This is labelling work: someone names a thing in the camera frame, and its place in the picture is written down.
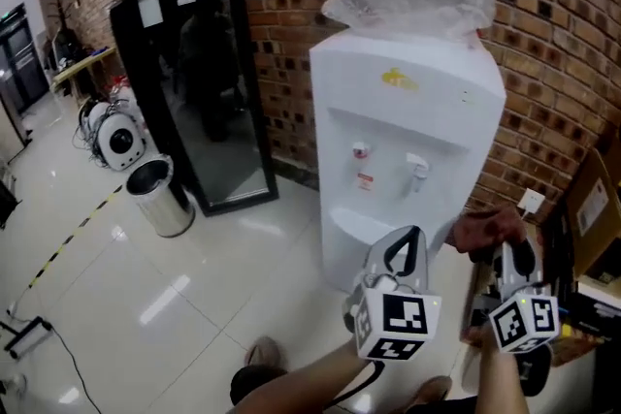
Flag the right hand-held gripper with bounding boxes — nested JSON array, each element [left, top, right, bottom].
[[468, 237, 563, 355]]

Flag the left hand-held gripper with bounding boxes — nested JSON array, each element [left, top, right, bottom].
[[343, 225, 442, 363]]

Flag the brown cloth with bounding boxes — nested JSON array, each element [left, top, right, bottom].
[[444, 207, 528, 264]]

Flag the white water dispenser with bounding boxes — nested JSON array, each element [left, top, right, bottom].
[[309, 27, 508, 296]]

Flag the person's left forearm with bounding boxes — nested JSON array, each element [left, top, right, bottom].
[[237, 338, 384, 414]]

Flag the person's right forearm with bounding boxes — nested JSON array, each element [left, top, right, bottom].
[[477, 322, 530, 414]]

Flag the flat black box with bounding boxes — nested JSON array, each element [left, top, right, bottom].
[[542, 203, 577, 306]]

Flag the black box with white lid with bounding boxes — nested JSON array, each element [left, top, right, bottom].
[[574, 275, 621, 336]]

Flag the printed cardboard box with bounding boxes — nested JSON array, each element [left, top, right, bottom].
[[460, 256, 607, 367]]

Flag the cardboard box with white label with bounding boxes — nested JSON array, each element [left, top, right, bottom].
[[565, 147, 621, 280]]

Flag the person's right shoe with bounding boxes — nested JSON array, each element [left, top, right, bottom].
[[409, 375, 453, 408]]

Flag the person's shoe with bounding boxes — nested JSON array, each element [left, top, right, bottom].
[[244, 336, 285, 369], [409, 375, 453, 408]]

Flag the person's left shoe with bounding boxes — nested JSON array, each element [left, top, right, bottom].
[[244, 336, 285, 369]]

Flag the person's black shorts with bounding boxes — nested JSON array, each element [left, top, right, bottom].
[[229, 364, 481, 414]]

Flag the black framed glass panel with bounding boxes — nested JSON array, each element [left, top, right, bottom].
[[110, 0, 280, 218]]

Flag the steel trash can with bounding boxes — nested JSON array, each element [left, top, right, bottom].
[[125, 154, 196, 239]]

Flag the white round device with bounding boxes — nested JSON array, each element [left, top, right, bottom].
[[78, 99, 147, 172]]

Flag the yellow and black striped tape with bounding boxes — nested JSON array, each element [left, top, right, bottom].
[[27, 183, 123, 290]]

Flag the pile of plastic bags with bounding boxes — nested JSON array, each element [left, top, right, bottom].
[[109, 73, 133, 99]]

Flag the wooden workbench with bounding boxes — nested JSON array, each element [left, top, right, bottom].
[[50, 46, 117, 109]]

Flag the flat black floor device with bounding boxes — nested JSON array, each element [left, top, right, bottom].
[[0, 314, 53, 360]]

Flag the black double door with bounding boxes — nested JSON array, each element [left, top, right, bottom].
[[0, 4, 49, 115]]

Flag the white wall socket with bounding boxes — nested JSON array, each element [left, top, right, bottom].
[[516, 187, 545, 215]]

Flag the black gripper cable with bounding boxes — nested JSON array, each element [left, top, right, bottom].
[[334, 361, 387, 408]]

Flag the black floor cable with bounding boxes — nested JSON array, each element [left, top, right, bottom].
[[48, 324, 104, 414]]

